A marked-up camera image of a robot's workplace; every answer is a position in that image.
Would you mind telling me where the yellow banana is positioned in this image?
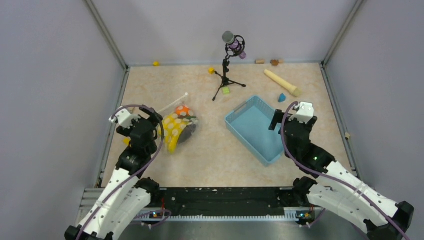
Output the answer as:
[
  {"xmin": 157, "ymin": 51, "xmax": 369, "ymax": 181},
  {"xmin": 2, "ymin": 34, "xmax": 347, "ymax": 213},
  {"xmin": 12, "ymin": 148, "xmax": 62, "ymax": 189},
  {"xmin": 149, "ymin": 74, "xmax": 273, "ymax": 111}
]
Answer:
[{"xmin": 160, "ymin": 113, "xmax": 190, "ymax": 154}]

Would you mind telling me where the clear dotted zip bag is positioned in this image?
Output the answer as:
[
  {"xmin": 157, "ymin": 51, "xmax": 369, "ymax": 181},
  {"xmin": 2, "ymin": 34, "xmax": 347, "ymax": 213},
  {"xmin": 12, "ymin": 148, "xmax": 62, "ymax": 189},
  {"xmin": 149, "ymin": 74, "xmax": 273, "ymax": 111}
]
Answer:
[{"xmin": 157, "ymin": 92, "xmax": 200, "ymax": 154}]

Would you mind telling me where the orange fruit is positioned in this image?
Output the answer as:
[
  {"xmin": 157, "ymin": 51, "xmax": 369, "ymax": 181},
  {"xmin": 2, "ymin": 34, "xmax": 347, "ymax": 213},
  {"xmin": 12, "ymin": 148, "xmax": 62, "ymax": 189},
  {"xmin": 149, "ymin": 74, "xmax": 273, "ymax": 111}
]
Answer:
[{"xmin": 175, "ymin": 105, "xmax": 195, "ymax": 117}]

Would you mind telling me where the blue plastic basket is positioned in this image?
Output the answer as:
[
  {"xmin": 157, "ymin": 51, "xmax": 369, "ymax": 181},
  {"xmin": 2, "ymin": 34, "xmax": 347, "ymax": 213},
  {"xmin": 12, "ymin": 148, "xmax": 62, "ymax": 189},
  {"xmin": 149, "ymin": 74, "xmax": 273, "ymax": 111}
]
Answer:
[{"xmin": 224, "ymin": 95, "xmax": 285, "ymax": 167}]

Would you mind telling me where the purple eggplant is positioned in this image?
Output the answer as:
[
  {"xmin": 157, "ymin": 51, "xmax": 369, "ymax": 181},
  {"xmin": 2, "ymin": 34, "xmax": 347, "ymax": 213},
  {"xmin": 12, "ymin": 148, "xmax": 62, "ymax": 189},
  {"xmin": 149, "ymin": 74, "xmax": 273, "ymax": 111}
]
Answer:
[{"xmin": 177, "ymin": 121, "xmax": 198, "ymax": 145}]

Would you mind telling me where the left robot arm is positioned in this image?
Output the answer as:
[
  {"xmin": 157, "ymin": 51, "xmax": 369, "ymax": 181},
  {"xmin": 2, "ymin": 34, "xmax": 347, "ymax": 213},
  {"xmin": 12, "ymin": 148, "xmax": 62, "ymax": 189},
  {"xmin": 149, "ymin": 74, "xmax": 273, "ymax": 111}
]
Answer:
[{"xmin": 64, "ymin": 105, "xmax": 165, "ymax": 240}]

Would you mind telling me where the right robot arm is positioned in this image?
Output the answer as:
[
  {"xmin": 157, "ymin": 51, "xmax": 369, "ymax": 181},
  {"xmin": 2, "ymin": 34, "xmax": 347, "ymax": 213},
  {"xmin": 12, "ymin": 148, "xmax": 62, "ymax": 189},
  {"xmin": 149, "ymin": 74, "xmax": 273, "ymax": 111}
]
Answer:
[{"xmin": 269, "ymin": 109, "xmax": 415, "ymax": 240}]

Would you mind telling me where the yellow block left side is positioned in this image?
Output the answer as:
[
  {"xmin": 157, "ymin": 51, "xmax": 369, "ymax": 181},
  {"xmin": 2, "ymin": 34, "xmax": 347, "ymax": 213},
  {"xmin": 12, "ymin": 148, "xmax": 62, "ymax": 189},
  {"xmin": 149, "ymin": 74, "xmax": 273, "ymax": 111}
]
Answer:
[{"xmin": 122, "ymin": 137, "xmax": 131, "ymax": 146}]

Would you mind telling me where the blue toy block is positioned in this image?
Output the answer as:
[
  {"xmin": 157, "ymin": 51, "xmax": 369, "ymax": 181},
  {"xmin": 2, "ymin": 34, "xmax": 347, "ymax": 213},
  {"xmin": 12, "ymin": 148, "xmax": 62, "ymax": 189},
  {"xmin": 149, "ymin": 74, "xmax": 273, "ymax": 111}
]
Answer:
[{"xmin": 278, "ymin": 93, "xmax": 287, "ymax": 103}]

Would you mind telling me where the wooden rolling pin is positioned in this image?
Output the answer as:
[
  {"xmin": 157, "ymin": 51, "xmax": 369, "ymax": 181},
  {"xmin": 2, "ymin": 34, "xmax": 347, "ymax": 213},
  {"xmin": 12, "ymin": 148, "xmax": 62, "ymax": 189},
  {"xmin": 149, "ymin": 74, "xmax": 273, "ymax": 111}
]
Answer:
[{"xmin": 263, "ymin": 69, "xmax": 302, "ymax": 97}]

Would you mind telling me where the brown wooden block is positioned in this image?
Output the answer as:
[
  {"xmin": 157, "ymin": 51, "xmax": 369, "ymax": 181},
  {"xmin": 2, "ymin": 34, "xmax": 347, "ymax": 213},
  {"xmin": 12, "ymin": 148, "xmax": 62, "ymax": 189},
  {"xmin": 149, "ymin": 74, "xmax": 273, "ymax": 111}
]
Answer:
[{"xmin": 270, "ymin": 59, "xmax": 285, "ymax": 66}]

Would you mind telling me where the light green cube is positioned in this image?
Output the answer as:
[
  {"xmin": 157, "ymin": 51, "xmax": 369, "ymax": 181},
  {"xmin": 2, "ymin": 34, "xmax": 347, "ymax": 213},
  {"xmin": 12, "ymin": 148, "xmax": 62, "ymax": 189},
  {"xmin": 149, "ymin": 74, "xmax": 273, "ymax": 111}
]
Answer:
[{"xmin": 221, "ymin": 86, "xmax": 231, "ymax": 95}]

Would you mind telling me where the microphone on tripod stand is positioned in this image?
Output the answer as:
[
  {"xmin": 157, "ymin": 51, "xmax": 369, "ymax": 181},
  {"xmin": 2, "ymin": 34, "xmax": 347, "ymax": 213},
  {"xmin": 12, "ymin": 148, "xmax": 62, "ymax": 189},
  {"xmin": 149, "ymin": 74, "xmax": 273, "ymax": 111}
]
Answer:
[{"xmin": 212, "ymin": 31, "xmax": 248, "ymax": 102}]

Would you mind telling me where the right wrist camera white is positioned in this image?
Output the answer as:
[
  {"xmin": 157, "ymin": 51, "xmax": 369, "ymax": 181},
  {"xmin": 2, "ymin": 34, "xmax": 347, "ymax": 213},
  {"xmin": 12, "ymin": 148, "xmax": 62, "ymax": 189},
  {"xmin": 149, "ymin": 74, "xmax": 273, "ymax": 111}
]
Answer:
[{"xmin": 289, "ymin": 101, "xmax": 315, "ymax": 124}]

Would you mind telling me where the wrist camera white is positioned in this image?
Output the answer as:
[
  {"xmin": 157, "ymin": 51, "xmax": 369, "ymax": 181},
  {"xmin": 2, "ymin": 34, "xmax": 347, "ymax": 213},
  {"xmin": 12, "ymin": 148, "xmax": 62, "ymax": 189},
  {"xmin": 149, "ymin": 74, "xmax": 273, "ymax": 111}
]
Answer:
[
  {"xmin": 289, "ymin": 101, "xmax": 315, "ymax": 124},
  {"xmin": 108, "ymin": 108, "xmax": 141, "ymax": 129}
]

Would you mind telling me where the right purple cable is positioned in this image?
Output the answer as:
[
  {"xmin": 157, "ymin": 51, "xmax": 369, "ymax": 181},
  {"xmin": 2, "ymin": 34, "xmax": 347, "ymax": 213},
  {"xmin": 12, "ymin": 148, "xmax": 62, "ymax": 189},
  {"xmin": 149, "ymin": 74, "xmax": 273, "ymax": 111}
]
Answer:
[{"xmin": 280, "ymin": 101, "xmax": 412, "ymax": 240}]

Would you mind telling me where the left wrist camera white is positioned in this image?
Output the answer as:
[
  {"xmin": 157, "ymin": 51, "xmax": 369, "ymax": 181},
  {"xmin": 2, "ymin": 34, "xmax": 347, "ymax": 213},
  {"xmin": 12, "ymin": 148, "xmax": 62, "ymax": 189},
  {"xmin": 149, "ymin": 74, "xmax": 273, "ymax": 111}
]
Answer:
[{"xmin": 108, "ymin": 108, "xmax": 141, "ymax": 129}]

